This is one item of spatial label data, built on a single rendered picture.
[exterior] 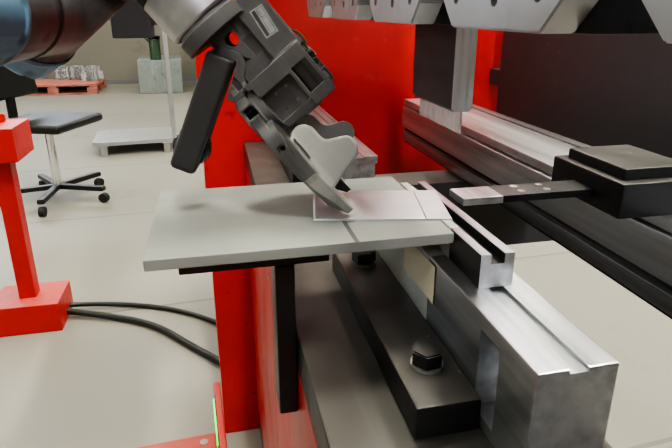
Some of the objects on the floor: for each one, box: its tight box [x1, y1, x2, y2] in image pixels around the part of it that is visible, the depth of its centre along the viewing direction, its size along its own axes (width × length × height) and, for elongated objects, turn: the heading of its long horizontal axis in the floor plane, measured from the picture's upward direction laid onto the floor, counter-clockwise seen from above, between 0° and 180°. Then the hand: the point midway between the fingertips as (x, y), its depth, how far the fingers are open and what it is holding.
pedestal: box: [0, 113, 73, 337], centre depth 209 cm, size 20×25×83 cm
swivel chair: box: [0, 66, 110, 217], centre depth 346 cm, size 67×67×105 cm
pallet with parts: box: [26, 65, 107, 96], centre depth 834 cm, size 124×86×35 cm
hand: (336, 196), depth 55 cm, fingers open, 5 cm apart
